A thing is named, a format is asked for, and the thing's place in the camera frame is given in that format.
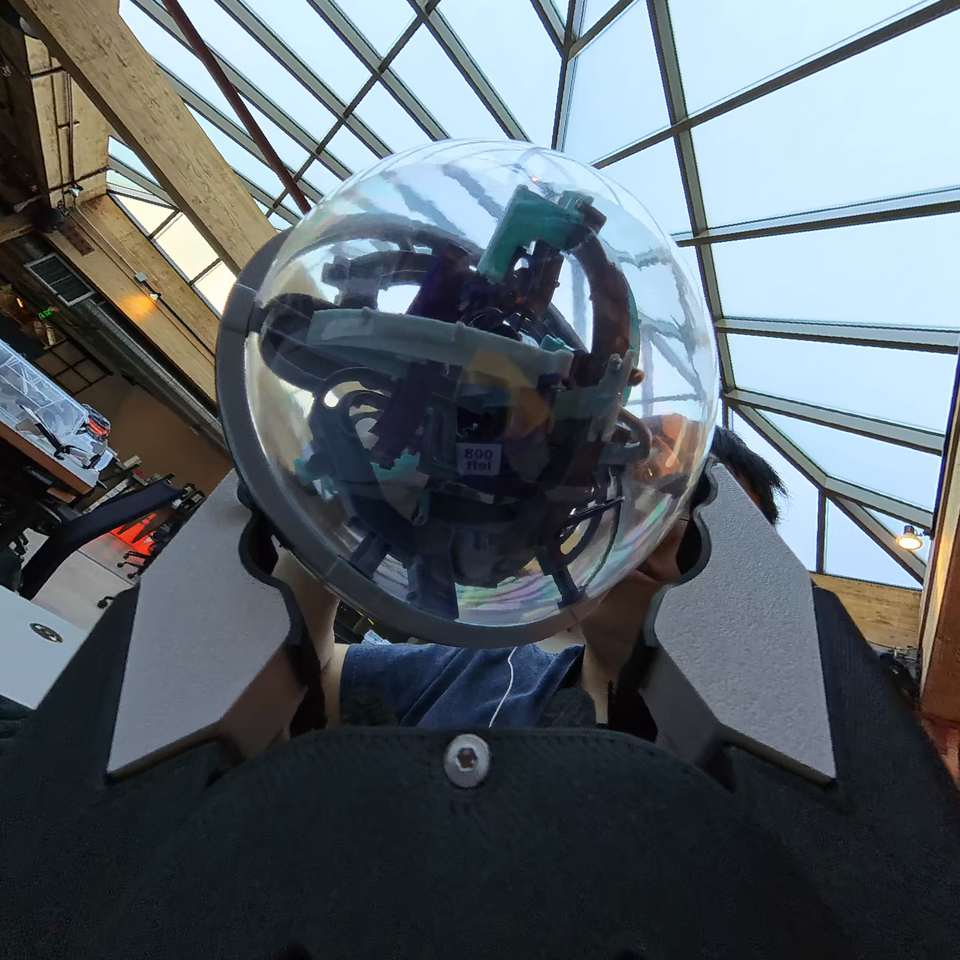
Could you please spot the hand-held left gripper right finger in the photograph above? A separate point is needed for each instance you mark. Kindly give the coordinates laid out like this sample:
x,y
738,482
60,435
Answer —
x,y
750,637

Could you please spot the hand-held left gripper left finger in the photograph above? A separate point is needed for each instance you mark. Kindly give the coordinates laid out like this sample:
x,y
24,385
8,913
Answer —
x,y
195,622

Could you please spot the clear plastic maze ball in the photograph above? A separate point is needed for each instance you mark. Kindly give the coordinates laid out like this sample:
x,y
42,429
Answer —
x,y
450,337

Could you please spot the person's right forearm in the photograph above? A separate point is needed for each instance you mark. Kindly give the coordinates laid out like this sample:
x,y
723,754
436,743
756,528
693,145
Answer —
x,y
319,637

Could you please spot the black metal stand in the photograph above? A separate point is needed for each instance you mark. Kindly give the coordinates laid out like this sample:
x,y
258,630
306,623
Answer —
x,y
90,532

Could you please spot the white box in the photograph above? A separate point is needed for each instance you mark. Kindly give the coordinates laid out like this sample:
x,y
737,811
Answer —
x,y
30,660

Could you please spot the person's head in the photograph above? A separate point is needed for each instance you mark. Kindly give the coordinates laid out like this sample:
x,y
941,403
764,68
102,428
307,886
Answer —
x,y
742,465

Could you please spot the person's blue shirt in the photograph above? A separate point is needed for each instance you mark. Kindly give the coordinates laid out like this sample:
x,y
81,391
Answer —
x,y
420,682

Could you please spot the clear plastic organiser box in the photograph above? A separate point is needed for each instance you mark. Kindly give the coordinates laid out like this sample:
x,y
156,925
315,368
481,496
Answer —
x,y
45,405

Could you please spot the metal vent grille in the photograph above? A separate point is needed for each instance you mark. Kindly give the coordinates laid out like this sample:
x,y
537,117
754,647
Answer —
x,y
58,279

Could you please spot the red ceiling pipe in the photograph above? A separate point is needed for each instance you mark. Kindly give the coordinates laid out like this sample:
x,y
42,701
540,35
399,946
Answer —
x,y
240,112

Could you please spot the round wall lamp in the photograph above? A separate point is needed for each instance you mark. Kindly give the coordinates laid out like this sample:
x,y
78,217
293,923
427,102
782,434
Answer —
x,y
910,538

